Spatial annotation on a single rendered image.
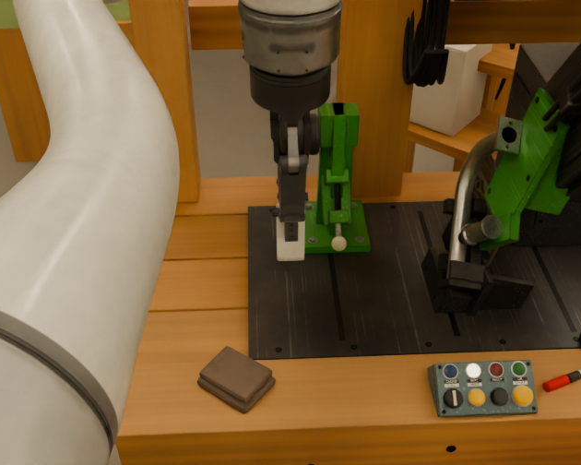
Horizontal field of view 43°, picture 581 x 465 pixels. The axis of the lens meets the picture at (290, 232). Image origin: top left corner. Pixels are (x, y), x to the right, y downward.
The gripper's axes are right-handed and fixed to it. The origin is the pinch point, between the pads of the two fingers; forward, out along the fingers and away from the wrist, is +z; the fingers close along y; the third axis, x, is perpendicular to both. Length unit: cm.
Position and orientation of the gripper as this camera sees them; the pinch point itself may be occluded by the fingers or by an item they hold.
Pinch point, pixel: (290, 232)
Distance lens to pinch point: 79.9
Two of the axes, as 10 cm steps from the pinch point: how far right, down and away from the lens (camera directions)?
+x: 10.0, -0.3, 0.4
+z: 0.0, 7.8, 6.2
